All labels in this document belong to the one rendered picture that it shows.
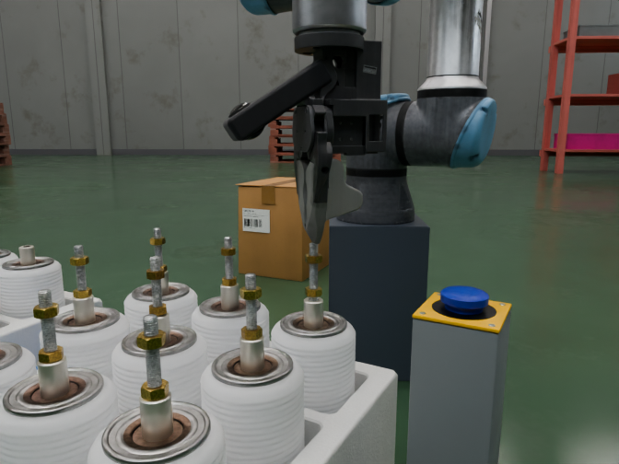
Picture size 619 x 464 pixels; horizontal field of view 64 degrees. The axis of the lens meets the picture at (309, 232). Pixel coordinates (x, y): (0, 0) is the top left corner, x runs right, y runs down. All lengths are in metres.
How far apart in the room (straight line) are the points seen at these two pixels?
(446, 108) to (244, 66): 9.83
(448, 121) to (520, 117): 10.25
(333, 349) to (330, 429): 0.08
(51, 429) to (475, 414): 0.33
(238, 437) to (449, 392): 0.18
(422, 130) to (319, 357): 0.47
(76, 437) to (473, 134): 0.68
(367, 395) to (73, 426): 0.30
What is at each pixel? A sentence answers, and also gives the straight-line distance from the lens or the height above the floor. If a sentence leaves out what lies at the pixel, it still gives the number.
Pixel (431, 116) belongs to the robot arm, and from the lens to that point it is 0.87.
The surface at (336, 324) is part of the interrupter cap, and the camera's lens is 0.57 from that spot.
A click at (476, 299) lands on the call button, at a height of 0.33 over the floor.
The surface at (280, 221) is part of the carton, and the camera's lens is 1.57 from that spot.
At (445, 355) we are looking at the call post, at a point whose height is 0.28.
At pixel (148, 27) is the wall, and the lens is 11.21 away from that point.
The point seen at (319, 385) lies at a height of 0.20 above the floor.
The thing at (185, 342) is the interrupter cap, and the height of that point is 0.25.
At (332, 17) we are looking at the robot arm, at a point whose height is 0.57.
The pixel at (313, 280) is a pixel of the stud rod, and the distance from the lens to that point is 0.55.
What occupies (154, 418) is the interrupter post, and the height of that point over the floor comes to 0.27.
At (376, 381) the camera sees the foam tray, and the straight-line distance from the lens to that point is 0.61.
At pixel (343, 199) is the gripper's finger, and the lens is 0.52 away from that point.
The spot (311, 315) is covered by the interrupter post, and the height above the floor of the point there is 0.27.
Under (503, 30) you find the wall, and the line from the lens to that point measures 11.12.
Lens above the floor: 0.46
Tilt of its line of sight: 11 degrees down
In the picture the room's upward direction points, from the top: straight up
